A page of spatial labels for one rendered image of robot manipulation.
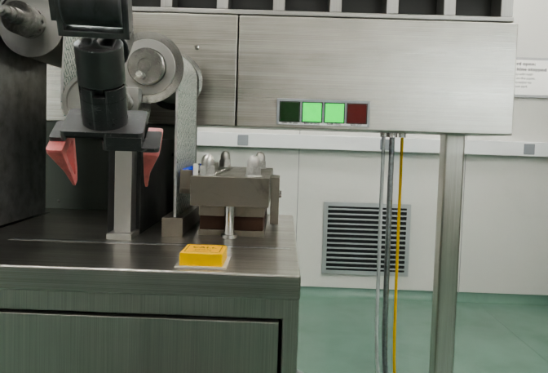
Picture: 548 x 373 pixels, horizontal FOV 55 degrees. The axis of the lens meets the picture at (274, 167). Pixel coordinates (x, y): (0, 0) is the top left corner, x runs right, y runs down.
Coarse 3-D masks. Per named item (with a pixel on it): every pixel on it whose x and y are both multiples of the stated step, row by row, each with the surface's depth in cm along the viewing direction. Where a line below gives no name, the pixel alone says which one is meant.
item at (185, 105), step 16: (176, 96) 110; (176, 112) 110; (192, 112) 128; (176, 128) 110; (192, 128) 129; (176, 144) 110; (192, 144) 130; (176, 160) 111; (192, 160) 130; (176, 176) 111
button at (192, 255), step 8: (184, 248) 87; (192, 248) 87; (200, 248) 87; (208, 248) 88; (216, 248) 88; (224, 248) 88; (184, 256) 84; (192, 256) 84; (200, 256) 84; (208, 256) 84; (216, 256) 84; (224, 256) 87; (184, 264) 84; (192, 264) 84; (200, 264) 84; (208, 264) 84; (216, 264) 84
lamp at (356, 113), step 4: (348, 104) 141; (352, 104) 141; (356, 104) 141; (360, 104) 141; (364, 104) 141; (348, 108) 141; (352, 108) 141; (356, 108) 141; (360, 108) 141; (364, 108) 141; (348, 112) 141; (352, 112) 141; (356, 112) 141; (360, 112) 141; (364, 112) 141; (348, 116) 141; (352, 116) 141; (356, 116) 141; (360, 116) 141; (364, 116) 141; (348, 120) 141; (352, 120) 141; (356, 120) 141; (360, 120) 141; (364, 120) 141
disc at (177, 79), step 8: (144, 32) 109; (152, 32) 109; (136, 40) 109; (160, 40) 109; (168, 40) 109; (176, 48) 109; (176, 56) 109; (176, 64) 109; (176, 72) 109; (176, 80) 109; (168, 88) 109; (176, 88) 109; (144, 96) 109; (152, 96) 109; (160, 96) 109; (168, 96) 110
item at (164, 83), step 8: (144, 40) 108; (152, 40) 108; (136, 48) 109; (152, 48) 108; (160, 48) 108; (168, 48) 109; (128, 56) 109; (168, 56) 108; (168, 64) 109; (128, 72) 109; (168, 72) 109; (128, 80) 109; (168, 80) 109; (144, 88) 109; (152, 88) 109; (160, 88) 109
